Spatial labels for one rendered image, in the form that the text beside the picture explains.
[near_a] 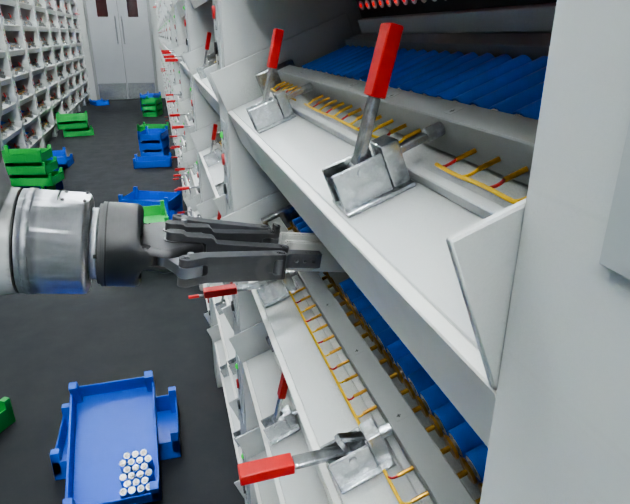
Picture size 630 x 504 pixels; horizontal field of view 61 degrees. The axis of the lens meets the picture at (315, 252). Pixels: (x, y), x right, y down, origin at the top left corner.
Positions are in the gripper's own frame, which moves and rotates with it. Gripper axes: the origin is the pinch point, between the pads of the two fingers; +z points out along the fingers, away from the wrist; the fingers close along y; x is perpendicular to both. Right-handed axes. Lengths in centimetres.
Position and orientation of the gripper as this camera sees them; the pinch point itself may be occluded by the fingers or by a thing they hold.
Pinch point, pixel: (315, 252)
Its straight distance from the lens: 53.7
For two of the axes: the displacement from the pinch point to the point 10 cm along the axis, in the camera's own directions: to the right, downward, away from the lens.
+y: -2.8, -3.6, 8.9
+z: 9.5, 0.4, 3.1
